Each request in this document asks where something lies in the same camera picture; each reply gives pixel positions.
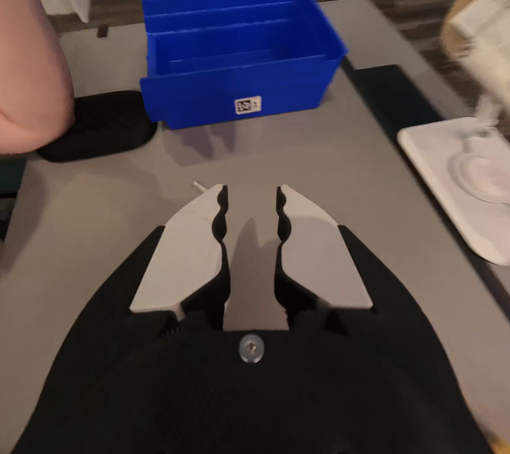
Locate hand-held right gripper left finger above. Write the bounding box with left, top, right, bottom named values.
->
left=129, top=184, right=231, bottom=313

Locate teal office chair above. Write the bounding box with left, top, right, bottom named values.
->
left=0, top=157, right=26, bottom=197

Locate blue plastic bin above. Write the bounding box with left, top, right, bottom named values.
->
left=139, top=0, right=350, bottom=130

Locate person's left forearm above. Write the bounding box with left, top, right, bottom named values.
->
left=0, top=0, right=76, bottom=156

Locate printed instruction sheet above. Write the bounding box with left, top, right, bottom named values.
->
left=454, top=0, right=510, bottom=84

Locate white document stand with instructions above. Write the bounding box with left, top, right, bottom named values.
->
left=398, top=0, right=510, bottom=266

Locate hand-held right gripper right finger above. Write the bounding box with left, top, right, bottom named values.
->
left=275, top=184, right=374, bottom=310

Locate black mesh elbow pad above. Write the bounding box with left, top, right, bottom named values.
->
left=36, top=90, right=158, bottom=163

